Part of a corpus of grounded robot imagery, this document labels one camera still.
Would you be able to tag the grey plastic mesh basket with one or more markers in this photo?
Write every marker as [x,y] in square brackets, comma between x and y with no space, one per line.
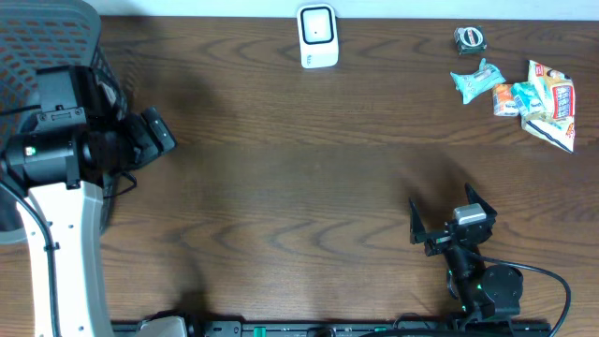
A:
[41,37]

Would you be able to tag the orange small snack packet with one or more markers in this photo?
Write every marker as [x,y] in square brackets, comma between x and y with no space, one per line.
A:
[503,101]

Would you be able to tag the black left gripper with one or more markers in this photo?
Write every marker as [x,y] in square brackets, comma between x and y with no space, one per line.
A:
[153,132]

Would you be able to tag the small teal tissue pack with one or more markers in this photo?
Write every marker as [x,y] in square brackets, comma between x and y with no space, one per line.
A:
[526,98]

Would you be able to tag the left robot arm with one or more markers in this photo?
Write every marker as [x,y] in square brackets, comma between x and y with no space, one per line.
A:
[56,174]

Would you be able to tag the white barcode scanner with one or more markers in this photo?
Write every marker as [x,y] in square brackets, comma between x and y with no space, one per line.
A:
[318,36]

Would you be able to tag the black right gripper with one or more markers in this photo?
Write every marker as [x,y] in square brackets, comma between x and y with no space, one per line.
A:
[417,230]

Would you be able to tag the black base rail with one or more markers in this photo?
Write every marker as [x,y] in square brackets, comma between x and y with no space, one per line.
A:
[230,328]

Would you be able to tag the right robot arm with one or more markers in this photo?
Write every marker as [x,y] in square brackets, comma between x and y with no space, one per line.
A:
[486,293]

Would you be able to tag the large white snack bag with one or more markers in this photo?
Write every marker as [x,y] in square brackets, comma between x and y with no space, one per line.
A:
[555,121]

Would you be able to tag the teal snack packet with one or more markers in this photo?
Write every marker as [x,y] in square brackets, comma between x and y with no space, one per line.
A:
[472,85]

